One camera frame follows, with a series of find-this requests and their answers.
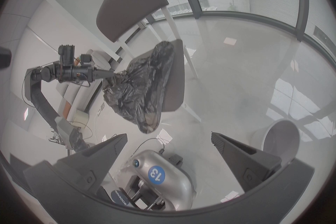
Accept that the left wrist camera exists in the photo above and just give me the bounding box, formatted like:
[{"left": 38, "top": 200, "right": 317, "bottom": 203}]
[{"left": 80, "top": 54, "right": 92, "bottom": 68}]

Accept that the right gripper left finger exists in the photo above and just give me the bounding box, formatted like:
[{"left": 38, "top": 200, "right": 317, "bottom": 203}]
[{"left": 54, "top": 134, "right": 128, "bottom": 190}]

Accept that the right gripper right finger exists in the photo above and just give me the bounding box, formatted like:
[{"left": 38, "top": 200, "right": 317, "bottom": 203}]
[{"left": 211, "top": 132, "right": 282, "bottom": 193}]

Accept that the beige box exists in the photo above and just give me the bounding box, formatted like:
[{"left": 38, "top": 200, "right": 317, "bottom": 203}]
[{"left": 74, "top": 110, "right": 89, "bottom": 128}]

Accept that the black plastic bag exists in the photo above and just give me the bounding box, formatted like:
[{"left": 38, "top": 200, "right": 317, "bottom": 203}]
[{"left": 102, "top": 40, "right": 175, "bottom": 134}]

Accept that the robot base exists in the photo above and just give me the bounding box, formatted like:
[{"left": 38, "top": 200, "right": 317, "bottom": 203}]
[{"left": 100, "top": 149, "right": 196, "bottom": 211}]

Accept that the black cable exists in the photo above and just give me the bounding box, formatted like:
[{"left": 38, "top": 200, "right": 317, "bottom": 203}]
[{"left": 130, "top": 138, "right": 166, "bottom": 163}]

